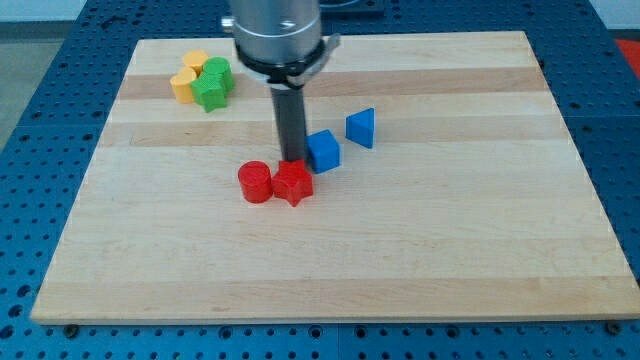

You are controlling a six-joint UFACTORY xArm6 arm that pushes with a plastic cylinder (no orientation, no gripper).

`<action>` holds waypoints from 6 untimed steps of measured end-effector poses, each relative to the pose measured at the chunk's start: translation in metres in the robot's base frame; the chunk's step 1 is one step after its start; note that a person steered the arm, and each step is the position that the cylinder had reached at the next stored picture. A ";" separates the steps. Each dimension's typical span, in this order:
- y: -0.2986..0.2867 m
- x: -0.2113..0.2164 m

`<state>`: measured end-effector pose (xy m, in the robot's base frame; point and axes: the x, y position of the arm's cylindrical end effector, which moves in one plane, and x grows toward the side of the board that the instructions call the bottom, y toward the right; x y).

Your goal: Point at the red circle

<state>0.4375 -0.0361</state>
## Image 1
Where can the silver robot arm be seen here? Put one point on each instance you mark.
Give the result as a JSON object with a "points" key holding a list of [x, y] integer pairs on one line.
{"points": [[274, 31]]}

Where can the red star block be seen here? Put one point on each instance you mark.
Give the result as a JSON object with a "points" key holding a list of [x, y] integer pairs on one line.
{"points": [[292, 182]]}

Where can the blue cube block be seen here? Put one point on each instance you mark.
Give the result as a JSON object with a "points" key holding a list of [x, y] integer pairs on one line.
{"points": [[324, 151]]}

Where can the red cylinder block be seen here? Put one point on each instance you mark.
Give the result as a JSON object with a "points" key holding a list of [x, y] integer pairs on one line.
{"points": [[255, 181]]}

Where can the blue triangle block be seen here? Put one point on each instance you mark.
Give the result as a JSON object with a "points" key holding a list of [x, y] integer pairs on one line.
{"points": [[360, 127]]}

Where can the dark grey pointer rod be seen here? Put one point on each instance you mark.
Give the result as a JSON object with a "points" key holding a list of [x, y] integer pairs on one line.
{"points": [[290, 120]]}

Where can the wooden board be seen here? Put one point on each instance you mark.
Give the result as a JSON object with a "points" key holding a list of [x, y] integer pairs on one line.
{"points": [[472, 206]]}

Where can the green star block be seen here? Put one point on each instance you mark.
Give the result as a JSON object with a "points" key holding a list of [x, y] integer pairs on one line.
{"points": [[209, 91]]}

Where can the green cylinder block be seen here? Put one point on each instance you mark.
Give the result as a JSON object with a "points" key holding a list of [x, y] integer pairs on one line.
{"points": [[221, 67]]}

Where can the yellow heart block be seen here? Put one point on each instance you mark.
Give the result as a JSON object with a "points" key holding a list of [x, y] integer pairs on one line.
{"points": [[181, 85]]}

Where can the yellow hexagon block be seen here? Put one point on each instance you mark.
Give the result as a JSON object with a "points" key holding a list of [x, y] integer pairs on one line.
{"points": [[195, 59]]}

